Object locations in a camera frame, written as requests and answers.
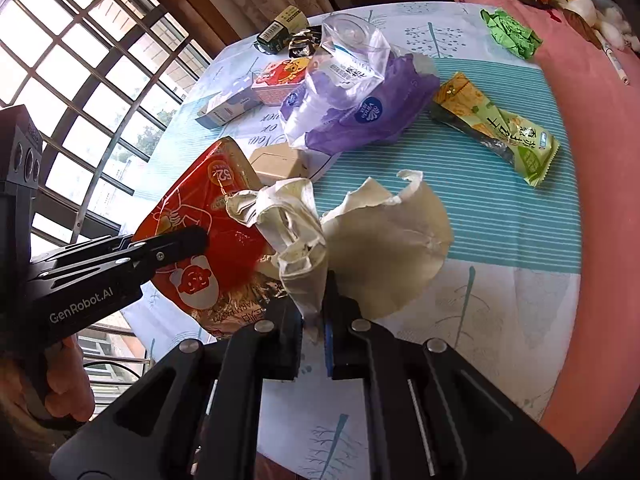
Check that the printed white teal tablecloth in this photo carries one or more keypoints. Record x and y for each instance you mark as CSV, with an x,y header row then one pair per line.
x,y
475,220

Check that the black and white wrapper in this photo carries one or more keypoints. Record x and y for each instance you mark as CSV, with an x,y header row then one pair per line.
x,y
305,42

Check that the white pen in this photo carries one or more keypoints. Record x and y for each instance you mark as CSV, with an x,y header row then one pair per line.
x,y
615,60

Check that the pink blanket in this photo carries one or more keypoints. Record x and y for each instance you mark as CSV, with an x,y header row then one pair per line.
x,y
590,210

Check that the metal window grille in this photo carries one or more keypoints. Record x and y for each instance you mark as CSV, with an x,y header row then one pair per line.
x,y
95,85

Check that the beige tissue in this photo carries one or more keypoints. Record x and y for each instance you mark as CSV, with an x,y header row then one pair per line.
x,y
290,230

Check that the person's left hand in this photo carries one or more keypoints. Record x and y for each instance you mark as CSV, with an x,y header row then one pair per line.
x,y
67,385

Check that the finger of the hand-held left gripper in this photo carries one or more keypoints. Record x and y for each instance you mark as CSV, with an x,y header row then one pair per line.
x,y
170,250

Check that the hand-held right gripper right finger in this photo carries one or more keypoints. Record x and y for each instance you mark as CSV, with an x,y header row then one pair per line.
x,y
345,345

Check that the round beige paper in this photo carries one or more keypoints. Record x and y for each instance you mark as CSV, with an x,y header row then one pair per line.
x,y
390,255

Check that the green snack packet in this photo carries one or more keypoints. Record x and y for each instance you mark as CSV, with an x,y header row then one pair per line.
x,y
520,145

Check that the dark green box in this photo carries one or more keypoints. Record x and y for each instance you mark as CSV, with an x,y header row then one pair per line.
x,y
280,30

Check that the red snack bag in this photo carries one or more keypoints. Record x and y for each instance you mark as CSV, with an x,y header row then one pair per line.
x,y
215,210

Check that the red cartoon box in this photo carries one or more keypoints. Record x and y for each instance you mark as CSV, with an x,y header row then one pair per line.
x,y
280,80

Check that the purple plastic bag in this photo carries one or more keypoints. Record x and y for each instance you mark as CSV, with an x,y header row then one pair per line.
x,y
360,130

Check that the clear plastic bag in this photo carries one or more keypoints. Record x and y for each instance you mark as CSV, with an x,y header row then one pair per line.
x,y
345,60

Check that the small brown cardboard box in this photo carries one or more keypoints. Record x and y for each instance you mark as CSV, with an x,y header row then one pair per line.
x,y
275,160

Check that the yellow black plush toy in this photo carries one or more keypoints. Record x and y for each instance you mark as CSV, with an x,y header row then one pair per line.
x,y
575,5

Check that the crumpled green paper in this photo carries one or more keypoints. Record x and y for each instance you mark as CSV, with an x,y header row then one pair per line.
x,y
512,32

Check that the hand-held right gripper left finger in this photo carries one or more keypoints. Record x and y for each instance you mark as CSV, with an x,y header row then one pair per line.
x,y
280,345

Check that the white and blue box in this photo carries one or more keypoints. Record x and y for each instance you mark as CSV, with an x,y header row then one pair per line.
x,y
225,107

